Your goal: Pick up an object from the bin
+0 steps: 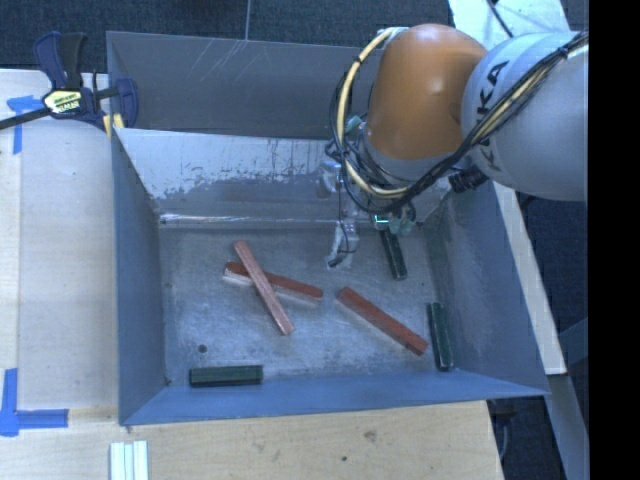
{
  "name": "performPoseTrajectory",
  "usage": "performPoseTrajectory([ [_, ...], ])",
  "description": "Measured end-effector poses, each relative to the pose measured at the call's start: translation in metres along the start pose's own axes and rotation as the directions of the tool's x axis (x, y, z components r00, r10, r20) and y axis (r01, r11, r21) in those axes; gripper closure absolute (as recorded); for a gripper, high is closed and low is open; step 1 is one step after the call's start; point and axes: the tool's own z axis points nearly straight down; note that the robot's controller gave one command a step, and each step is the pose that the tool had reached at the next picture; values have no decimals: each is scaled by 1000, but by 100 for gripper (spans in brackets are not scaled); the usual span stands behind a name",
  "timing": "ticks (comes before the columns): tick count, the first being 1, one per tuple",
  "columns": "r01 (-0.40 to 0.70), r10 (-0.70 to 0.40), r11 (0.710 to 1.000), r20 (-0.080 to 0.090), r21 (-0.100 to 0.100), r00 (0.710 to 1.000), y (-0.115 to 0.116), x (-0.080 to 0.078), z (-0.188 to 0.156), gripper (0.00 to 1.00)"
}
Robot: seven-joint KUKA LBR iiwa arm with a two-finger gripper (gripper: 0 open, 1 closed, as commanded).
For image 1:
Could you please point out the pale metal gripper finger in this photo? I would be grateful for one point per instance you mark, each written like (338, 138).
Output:
(336, 248)
(352, 235)

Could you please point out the dark green flat block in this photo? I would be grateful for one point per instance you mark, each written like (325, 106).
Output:
(395, 255)
(226, 375)
(441, 335)

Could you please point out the red-brown flat block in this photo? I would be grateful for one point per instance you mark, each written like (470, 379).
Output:
(382, 320)
(300, 285)
(262, 285)

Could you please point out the grey metal bin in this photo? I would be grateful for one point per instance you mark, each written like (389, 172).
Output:
(260, 338)

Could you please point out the pale wood board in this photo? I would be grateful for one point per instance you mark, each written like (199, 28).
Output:
(67, 268)

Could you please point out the black cylinder on white bracket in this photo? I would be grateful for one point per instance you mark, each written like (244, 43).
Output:
(467, 179)

